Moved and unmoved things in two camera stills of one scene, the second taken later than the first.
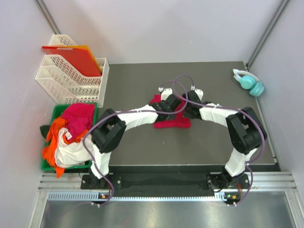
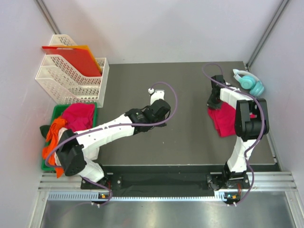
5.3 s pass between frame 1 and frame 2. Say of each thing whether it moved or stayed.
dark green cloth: stayed
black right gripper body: moved
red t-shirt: moved
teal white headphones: stayed
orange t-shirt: stayed
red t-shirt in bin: stayed
